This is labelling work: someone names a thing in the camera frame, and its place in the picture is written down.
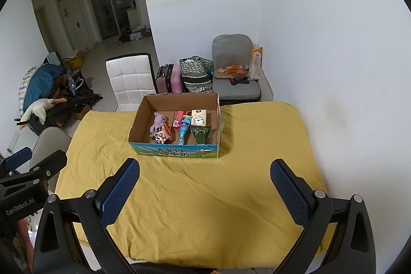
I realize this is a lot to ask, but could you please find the black white patterned bag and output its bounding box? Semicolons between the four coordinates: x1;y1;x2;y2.
179;56;215;94

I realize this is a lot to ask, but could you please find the person's left forearm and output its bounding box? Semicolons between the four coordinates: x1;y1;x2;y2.
0;218;35;274

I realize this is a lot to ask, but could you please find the yellow basket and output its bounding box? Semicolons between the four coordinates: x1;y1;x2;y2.
62;49;89;71

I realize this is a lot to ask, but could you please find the plaid cloth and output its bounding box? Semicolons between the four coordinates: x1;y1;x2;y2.
18;67;36;108

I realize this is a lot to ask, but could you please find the long blue packet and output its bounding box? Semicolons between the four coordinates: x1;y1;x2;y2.
178;115;192;145

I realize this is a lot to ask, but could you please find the beige plastic chair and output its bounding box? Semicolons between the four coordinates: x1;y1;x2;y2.
32;127;73;193

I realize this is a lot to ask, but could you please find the blue jacket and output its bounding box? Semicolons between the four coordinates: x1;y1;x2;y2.
22;64;65;116

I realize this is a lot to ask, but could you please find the white goose plush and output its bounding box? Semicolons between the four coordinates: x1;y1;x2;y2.
21;97;68;125

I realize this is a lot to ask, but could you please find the person's dark clothing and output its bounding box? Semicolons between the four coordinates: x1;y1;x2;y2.
96;261;225;274

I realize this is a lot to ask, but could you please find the glass sliding door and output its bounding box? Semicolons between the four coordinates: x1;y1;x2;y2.
85;0;146;43

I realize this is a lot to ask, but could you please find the red snack packet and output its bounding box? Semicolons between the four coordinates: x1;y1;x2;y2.
172;110;190;131

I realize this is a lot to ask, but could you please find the tall orange white package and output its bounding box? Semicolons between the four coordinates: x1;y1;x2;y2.
250;45;263;80

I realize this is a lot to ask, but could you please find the black folded frame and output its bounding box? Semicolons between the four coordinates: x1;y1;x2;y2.
14;91;105;133

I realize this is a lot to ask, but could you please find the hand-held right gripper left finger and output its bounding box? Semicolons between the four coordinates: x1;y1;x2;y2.
32;158;141;274

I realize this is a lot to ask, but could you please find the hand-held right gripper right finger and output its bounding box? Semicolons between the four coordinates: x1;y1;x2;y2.
270;159;377;274

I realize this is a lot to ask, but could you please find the white padded chair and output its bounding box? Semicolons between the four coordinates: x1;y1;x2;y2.
105;52;158;112

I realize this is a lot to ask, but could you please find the black floor bag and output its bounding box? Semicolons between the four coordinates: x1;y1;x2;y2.
118;28;132;45

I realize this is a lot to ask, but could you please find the small cardboard box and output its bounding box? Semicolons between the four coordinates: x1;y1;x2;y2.
72;104;92;120

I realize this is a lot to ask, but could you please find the yellow tissue pack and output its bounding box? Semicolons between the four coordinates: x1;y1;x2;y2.
190;109;208;128

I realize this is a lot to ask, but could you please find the grey armchair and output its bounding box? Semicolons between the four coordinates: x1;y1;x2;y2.
212;34;261;103

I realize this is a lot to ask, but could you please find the printed cardboard box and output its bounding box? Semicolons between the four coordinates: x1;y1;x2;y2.
128;92;222;159

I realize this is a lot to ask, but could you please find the purple sock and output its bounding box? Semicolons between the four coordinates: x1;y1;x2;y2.
149;112;167;135

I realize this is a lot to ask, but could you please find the orange snack packet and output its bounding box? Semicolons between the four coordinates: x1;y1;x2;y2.
150;124;175;144

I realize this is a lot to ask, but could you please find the green wipes packet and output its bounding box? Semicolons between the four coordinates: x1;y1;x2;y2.
190;125;211;145

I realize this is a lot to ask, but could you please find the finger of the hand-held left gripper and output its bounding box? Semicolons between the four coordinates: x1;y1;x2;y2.
0;149;68;188
0;146;33;176

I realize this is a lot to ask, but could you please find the wooden door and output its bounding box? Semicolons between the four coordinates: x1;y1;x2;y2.
56;0;89;51

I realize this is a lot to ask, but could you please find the yellow tablecloth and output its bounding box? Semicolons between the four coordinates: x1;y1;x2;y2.
54;101;334;270

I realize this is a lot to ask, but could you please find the pink suitcase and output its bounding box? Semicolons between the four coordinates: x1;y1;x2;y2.
156;64;185;94

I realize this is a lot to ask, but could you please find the clear plastic bag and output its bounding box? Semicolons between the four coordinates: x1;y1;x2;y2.
64;72;86;96

